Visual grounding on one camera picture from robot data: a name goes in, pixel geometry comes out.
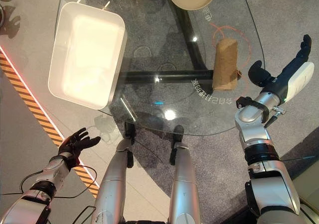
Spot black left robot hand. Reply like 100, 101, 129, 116
57, 127, 102, 171

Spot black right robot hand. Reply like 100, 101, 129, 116
248, 34, 315, 104

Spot folded brown cloth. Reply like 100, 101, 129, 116
212, 38, 242, 92

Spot white rectangular plastic basket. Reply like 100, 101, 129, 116
47, 1, 128, 110

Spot silver left robot leg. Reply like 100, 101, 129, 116
91, 122, 137, 224

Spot silver robot leg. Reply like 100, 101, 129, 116
168, 125, 200, 224
91, 122, 137, 224

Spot yellow black hazard tape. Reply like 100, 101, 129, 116
0, 51, 100, 199

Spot silver right robot leg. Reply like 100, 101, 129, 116
168, 125, 200, 224

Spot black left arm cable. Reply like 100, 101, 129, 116
0, 165, 97, 224

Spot orange curled cord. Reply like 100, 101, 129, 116
208, 22, 252, 69

